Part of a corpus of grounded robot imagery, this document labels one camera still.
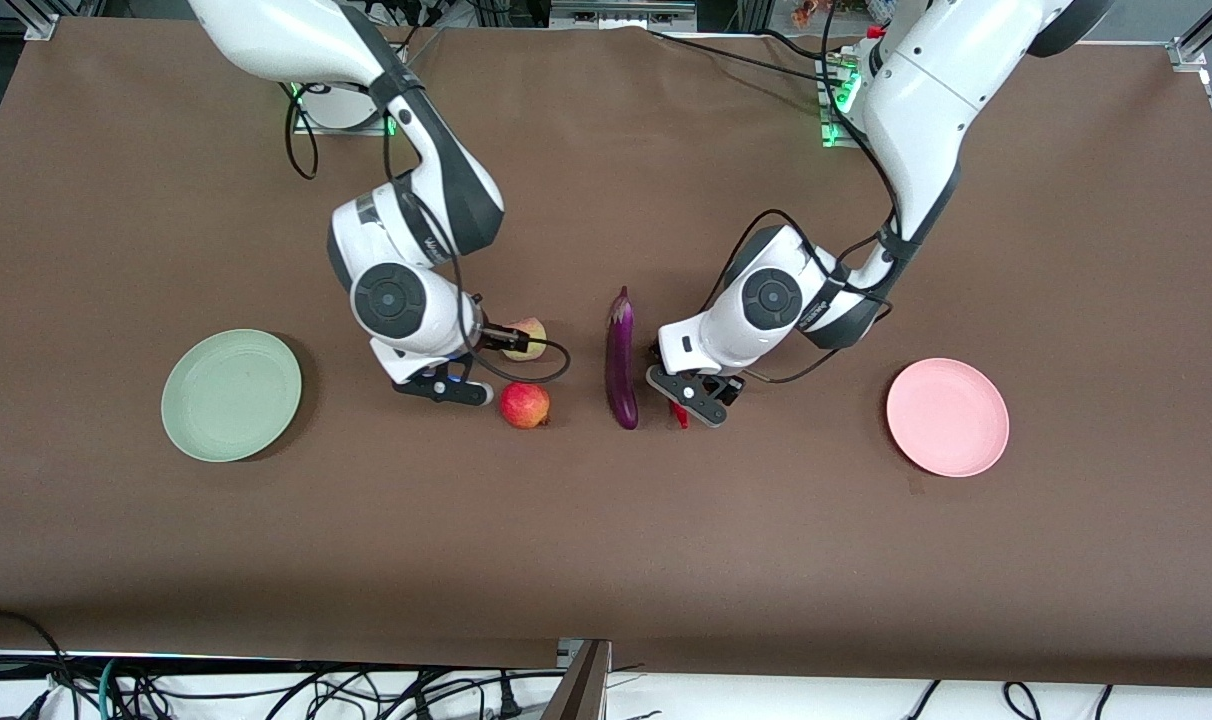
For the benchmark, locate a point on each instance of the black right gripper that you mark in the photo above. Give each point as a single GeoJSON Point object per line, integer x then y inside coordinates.
{"type": "Point", "coordinates": [493, 334]}

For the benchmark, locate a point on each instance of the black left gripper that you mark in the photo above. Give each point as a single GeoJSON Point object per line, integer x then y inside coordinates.
{"type": "Point", "coordinates": [663, 355]}

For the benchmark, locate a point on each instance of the yellow red apple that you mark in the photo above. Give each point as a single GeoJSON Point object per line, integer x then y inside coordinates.
{"type": "Point", "coordinates": [534, 345]}

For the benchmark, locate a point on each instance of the red chili pepper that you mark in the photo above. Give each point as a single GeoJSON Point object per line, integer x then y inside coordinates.
{"type": "Point", "coordinates": [679, 415]}

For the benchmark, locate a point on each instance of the purple eggplant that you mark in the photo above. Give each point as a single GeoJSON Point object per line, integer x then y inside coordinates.
{"type": "Point", "coordinates": [621, 370]}

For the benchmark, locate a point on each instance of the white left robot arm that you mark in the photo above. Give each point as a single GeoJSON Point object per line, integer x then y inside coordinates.
{"type": "Point", "coordinates": [916, 90]}

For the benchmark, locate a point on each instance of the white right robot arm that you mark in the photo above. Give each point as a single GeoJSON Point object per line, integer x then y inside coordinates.
{"type": "Point", "coordinates": [266, 35]}

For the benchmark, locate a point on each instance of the brown table cover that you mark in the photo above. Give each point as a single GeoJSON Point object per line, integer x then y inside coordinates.
{"type": "Point", "coordinates": [606, 520]}

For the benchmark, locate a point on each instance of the pink plate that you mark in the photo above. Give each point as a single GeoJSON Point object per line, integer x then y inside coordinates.
{"type": "Point", "coordinates": [946, 417]}

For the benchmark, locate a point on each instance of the light green plate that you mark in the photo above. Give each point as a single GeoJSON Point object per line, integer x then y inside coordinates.
{"type": "Point", "coordinates": [231, 395]}

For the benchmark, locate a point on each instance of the brown table beam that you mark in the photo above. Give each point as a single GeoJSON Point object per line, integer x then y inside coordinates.
{"type": "Point", "coordinates": [581, 690]}

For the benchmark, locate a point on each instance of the grey background device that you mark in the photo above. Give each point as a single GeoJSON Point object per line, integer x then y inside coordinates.
{"type": "Point", "coordinates": [621, 12]}

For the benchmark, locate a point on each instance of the small colourful background object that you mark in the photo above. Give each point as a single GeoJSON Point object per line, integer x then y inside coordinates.
{"type": "Point", "coordinates": [811, 12]}

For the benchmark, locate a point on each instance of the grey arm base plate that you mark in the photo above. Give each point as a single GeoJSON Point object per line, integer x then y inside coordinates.
{"type": "Point", "coordinates": [828, 135]}
{"type": "Point", "coordinates": [306, 128]}

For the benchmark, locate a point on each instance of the small aluminium bracket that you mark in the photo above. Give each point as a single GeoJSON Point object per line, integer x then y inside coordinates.
{"type": "Point", "coordinates": [569, 652]}

